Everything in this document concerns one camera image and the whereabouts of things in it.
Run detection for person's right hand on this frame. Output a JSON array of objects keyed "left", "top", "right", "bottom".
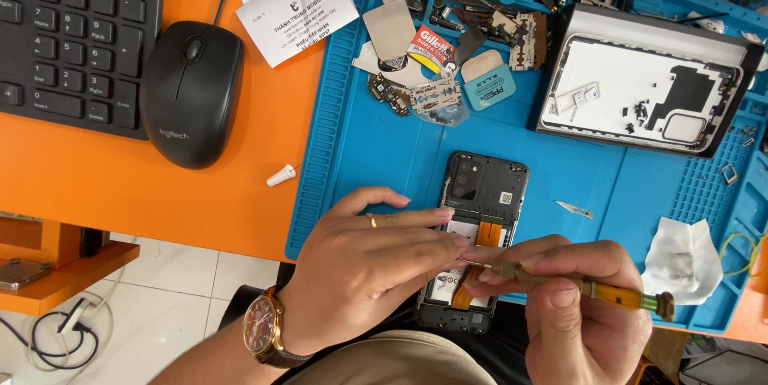
[{"left": 463, "top": 234, "right": 654, "bottom": 385}]

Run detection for person's left hand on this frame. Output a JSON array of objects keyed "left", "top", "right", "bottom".
[{"left": 281, "top": 186, "right": 482, "bottom": 356}]

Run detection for yellow precision screwdriver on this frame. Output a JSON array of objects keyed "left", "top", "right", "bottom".
[{"left": 456, "top": 259, "right": 677, "bottom": 321}]

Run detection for black smartphone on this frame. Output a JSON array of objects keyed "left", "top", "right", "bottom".
[{"left": 416, "top": 151, "right": 531, "bottom": 335}]

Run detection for person's beige trousers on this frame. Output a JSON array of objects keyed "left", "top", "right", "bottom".
[{"left": 281, "top": 329, "right": 500, "bottom": 385}]

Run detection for brown leather wristwatch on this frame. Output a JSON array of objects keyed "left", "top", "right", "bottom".
[{"left": 242, "top": 285, "right": 314, "bottom": 369}]

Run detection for blue silicone repair mat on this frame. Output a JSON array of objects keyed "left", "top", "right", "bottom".
[{"left": 284, "top": 0, "right": 768, "bottom": 335}]

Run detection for small white plastic nozzle cap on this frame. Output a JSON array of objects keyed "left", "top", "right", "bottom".
[{"left": 266, "top": 164, "right": 302, "bottom": 187}]

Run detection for crumpled white tissue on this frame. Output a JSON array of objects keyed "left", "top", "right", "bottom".
[{"left": 641, "top": 216, "right": 724, "bottom": 306}]

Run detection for small scalpel blade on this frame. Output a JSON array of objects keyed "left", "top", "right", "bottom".
[{"left": 555, "top": 200, "right": 595, "bottom": 219}]

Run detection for clear plastic bag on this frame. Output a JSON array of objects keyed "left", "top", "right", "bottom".
[{"left": 413, "top": 100, "right": 470, "bottom": 128}]

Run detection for small black circuit board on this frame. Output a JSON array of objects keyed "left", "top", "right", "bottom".
[{"left": 367, "top": 73, "right": 414, "bottom": 117}]

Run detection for steel razor blade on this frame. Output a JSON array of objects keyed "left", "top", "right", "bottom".
[{"left": 409, "top": 78, "right": 463, "bottom": 115}]

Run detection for group of small black screws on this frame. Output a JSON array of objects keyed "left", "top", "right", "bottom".
[{"left": 621, "top": 100, "right": 652, "bottom": 134}]

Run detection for teal plastic pry tool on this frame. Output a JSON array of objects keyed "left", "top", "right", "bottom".
[{"left": 460, "top": 49, "right": 517, "bottom": 112}]

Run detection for red razor blade packet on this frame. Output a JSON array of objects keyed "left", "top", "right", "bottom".
[{"left": 407, "top": 24, "right": 457, "bottom": 76}]

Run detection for black computer mouse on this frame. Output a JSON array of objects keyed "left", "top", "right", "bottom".
[{"left": 139, "top": 20, "right": 246, "bottom": 170}]

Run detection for thin metal pry sheet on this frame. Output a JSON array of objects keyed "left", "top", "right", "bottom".
[{"left": 362, "top": 0, "right": 418, "bottom": 62}]

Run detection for white phone back cover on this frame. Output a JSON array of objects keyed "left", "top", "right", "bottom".
[{"left": 538, "top": 34, "right": 745, "bottom": 153}]

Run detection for white paper receipt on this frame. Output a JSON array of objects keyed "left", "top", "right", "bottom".
[{"left": 219, "top": 0, "right": 361, "bottom": 68}]

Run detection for brown patterned blade wrapper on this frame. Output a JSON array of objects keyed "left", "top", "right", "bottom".
[{"left": 508, "top": 11, "right": 548, "bottom": 72}]

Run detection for pile of phone parts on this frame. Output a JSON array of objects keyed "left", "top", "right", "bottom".
[{"left": 379, "top": 0, "right": 631, "bottom": 50}]

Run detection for orange wooden shelf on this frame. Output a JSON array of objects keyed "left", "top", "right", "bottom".
[{"left": 0, "top": 214, "right": 142, "bottom": 317}]

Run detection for grey flat tray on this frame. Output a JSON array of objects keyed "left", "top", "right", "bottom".
[{"left": 527, "top": 3, "right": 766, "bottom": 159}]

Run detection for metal plate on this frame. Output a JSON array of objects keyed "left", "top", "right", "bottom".
[{"left": 0, "top": 257, "right": 54, "bottom": 291}]

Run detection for black computer keyboard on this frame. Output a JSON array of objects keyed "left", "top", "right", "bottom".
[{"left": 0, "top": 0, "right": 166, "bottom": 141}]

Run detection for black and white floor cables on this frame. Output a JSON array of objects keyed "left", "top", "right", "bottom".
[{"left": 0, "top": 295, "right": 115, "bottom": 373}]

